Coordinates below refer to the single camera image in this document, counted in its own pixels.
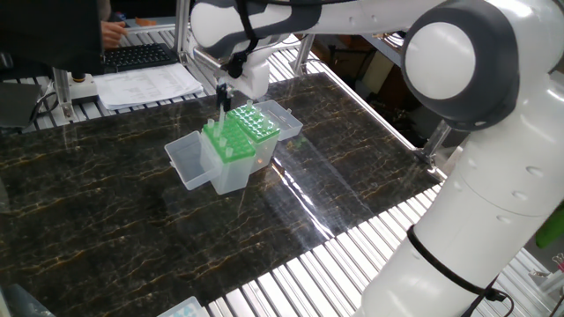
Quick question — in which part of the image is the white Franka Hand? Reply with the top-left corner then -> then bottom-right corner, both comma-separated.
189,34 -> 271,113

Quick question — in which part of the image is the clear tip box green rack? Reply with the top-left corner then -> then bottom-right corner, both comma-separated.
226,100 -> 305,173
164,118 -> 257,195

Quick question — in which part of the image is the bare person hand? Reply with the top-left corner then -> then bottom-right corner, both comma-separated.
100,19 -> 130,49

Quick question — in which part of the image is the white paper stack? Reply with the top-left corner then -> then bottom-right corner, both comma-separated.
93,63 -> 205,112

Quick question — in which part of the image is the black keyboard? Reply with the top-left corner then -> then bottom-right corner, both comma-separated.
102,42 -> 181,75

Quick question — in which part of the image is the white stand base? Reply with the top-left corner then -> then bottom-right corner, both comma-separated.
69,72 -> 100,107

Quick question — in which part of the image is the beige cardboard panel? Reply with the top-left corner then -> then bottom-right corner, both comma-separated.
363,52 -> 395,96

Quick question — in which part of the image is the black marble pattern board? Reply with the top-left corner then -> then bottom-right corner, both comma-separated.
0,71 -> 444,317

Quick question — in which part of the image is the black computer monitor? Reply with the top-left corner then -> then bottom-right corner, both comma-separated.
0,0 -> 106,77

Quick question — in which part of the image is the black flat box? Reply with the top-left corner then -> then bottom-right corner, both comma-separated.
0,81 -> 44,129

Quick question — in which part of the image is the diagonal aluminium strut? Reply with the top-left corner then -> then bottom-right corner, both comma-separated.
416,121 -> 453,171

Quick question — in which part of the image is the clear tip box blue rack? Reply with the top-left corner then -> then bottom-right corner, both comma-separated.
157,295 -> 208,317

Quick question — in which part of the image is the grey rounded object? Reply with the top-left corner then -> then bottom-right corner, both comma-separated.
0,283 -> 56,317

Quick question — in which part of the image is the green flat object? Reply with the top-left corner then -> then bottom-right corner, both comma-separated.
535,206 -> 564,250

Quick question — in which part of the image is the black camera cable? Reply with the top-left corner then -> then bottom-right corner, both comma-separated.
226,52 -> 515,317

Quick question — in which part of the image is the tall aluminium frame post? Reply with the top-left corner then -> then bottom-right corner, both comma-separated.
173,0 -> 192,67

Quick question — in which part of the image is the short aluminium frame post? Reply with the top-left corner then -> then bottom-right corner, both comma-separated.
51,68 -> 76,124

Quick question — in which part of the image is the grey metal shelf rail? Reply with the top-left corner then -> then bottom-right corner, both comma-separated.
363,33 -> 404,67

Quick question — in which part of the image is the black arm strap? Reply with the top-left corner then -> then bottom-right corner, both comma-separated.
407,225 -> 507,303

